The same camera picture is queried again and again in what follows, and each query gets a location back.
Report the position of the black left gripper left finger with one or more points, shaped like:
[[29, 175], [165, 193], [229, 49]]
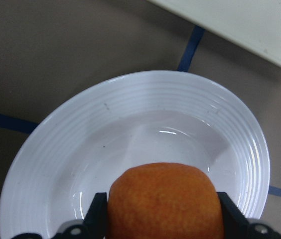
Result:
[[96, 218]]

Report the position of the orange fruit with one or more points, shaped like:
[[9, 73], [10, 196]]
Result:
[[164, 201]]

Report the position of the white round plate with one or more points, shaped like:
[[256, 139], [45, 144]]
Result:
[[83, 146]]

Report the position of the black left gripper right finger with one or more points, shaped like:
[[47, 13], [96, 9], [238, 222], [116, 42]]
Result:
[[234, 221]]

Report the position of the cream bear tray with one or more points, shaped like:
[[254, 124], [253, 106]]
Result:
[[254, 25]]

